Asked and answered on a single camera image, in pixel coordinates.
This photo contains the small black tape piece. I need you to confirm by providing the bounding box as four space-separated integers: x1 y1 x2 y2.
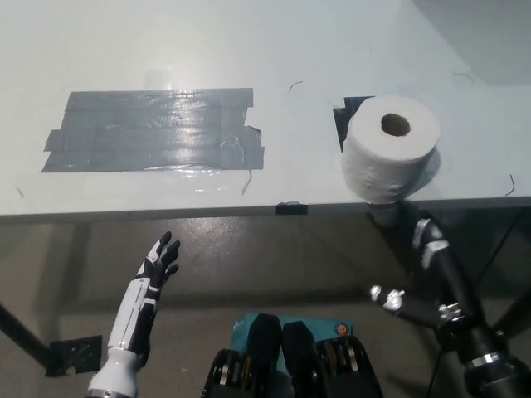
275 201 309 216

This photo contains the grey duct tape patch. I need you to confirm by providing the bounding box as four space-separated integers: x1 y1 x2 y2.
41 87 266 173

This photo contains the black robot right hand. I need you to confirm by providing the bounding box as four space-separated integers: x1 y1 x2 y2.
368 216 499 366

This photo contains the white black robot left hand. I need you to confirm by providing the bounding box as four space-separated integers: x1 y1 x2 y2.
107 231 183 358

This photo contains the black teal robot body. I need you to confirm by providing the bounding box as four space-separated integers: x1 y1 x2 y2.
201 313 385 398

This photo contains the white toilet paper roll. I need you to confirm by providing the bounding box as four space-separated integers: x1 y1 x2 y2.
340 95 441 205

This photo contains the black diagonal table leg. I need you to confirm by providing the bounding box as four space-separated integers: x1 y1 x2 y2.
0 302 54 371

